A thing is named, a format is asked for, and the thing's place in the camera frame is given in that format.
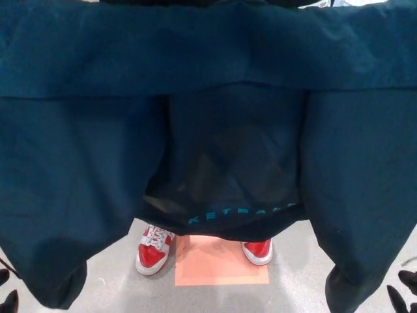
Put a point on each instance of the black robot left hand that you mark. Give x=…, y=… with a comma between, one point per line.
x=9, y=303

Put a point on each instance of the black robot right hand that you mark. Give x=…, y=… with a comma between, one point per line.
x=402, y=301

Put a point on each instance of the dark teal coat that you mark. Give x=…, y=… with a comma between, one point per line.
x=208, y=81

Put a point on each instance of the person's black top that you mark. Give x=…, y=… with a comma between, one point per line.
x=182, y=1

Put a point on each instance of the red white sneaker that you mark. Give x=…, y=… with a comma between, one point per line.
x=151, y=252
x=257, y=251

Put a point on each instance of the orange floor tape square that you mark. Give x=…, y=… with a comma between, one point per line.
x=211, y=267

